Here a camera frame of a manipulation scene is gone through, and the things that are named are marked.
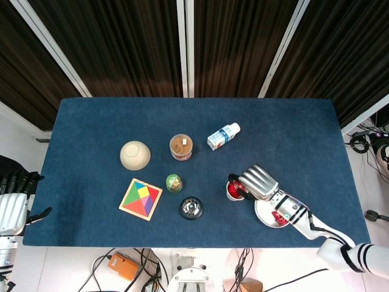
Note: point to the silver metal plate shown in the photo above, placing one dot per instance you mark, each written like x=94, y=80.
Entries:
x=263, y=213

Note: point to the white paper cup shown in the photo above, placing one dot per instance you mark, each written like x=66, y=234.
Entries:
x=232, y=198

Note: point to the orange box device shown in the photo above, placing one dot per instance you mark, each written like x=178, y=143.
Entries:
x=123, y=266

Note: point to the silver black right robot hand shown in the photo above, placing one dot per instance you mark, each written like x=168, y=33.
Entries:
x=258, y=182

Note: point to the green gold painted doll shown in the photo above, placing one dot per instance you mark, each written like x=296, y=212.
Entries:
x=174, y=183

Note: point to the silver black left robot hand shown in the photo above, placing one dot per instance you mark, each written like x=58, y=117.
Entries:
x=11, y=213

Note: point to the cream upturned bowl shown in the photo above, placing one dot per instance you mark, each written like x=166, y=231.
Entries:
x=135, y=155

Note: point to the white rounded object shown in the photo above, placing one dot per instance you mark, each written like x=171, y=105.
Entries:
x=383, y=156

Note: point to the white partition frame post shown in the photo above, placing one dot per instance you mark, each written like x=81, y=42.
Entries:
x=364, y=115
x=285, y=45
x=181, y=45
x=50, y=45

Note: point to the white milk carton bottle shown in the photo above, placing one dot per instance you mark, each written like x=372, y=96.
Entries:
x=220, y=138

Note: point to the dark brown pleated curtain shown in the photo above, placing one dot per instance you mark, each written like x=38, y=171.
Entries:
x=121, y=45
x=237, y=45
x=349, y=61
x=24, y=76

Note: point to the red candy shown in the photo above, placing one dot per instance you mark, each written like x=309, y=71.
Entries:
x=232, y=190
x=239, y=185
x=278, y=216

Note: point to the black floor foot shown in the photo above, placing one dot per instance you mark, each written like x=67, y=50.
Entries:
x=372, y=215

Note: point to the chrome black call bell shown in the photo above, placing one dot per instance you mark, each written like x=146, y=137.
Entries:
x=191, y=207

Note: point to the colourful wooden tangram puzzle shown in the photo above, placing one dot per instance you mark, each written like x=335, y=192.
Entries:
x=136, y=203

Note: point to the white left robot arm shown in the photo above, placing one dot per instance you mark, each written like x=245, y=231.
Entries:
x=6, y=258

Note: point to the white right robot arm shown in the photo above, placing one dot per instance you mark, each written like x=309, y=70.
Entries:
x=304, y=225

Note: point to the brown wooden round piece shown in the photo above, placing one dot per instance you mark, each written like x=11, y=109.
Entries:
x=252, y=286

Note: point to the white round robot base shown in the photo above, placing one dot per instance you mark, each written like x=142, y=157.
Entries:
x=190, y=276

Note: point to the clear rubber band jar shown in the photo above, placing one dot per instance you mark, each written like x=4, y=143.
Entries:
x=180, y=146

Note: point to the blue table cloth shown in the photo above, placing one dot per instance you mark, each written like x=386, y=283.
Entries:
x=91, y=121

